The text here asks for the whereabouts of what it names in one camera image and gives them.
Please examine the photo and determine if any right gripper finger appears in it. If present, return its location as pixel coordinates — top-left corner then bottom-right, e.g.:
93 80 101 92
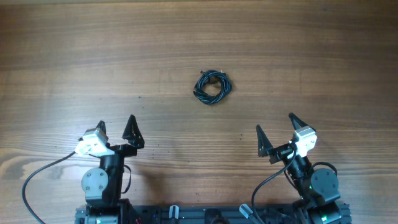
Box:
289 113 316 131
256 124 274 157

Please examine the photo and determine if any black USB cable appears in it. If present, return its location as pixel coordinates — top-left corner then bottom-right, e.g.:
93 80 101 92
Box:
193 69 233 105

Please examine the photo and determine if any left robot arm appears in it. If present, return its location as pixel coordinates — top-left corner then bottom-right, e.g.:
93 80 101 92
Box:
75 115 145 224

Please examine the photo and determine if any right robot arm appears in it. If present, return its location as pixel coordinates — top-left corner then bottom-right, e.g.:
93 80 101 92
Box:
251 113 342 223

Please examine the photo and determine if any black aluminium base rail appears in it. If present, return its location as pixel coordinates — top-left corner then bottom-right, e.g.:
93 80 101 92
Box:
75 203 353 224

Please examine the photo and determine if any left camera black cable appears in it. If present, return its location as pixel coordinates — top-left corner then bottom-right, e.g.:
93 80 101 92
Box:
21 151 76 224

